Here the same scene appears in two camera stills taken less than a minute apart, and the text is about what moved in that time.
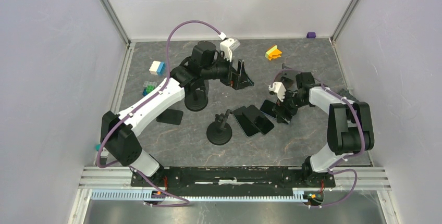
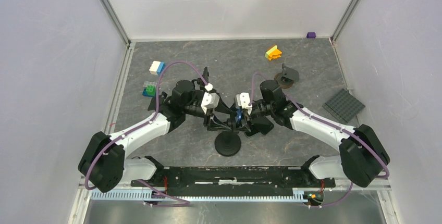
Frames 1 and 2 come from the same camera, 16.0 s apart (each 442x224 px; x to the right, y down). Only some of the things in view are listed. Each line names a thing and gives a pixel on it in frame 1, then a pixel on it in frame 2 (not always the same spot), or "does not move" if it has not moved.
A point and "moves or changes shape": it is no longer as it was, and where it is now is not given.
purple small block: [311, 35] does not move
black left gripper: [238, 79] → [215, 124]
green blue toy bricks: [148, 86] does not move
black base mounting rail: [233, 181] does not move
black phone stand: [220, 132] moves or changes shape
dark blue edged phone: [267, 109] moves or changes shape
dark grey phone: [258, 119] does not move
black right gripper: [281, 105] → [248, 117]
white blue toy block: [157, 67] does not move
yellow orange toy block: [274, 52] does not move
